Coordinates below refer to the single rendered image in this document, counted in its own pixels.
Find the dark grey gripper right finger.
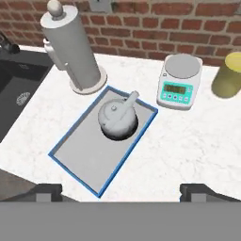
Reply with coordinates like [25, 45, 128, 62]
[179, 184, 225, 203]

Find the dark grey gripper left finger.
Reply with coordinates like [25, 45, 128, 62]
[17, 184, 63, 203]

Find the grey tray with blue rim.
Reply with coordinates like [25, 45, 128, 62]
[47, 85, 159, 200]

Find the grey metal kettle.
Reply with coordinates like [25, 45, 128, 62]
[97, 90, 140, 141]

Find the black sink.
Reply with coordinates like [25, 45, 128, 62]
[0, 49, 55, 143]

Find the white kitchen scale teal panel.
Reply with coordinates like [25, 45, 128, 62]
[156, 53, 203, 111]

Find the yellow-green jar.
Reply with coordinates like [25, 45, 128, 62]
[211, 51, 241, 100]

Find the white paper towel roll holder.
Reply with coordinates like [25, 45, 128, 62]
[40, 0, 108, 95]

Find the dark sink tap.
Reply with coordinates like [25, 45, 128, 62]
[0, 31, 21, 55]

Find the grey wall socket plate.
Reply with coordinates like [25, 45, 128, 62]
[88, 0, 113, 14]

